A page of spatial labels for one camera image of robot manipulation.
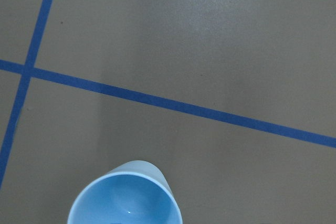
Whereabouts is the light blue plastic cup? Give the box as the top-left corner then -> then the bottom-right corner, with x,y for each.
67,161 -> 183,223

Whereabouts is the blue tape strip crosswise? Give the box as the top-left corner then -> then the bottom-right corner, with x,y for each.
0,59 -> 336,148

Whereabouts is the blue tape strip lengthwise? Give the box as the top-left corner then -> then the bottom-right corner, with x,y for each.
1,0 -> 53,181

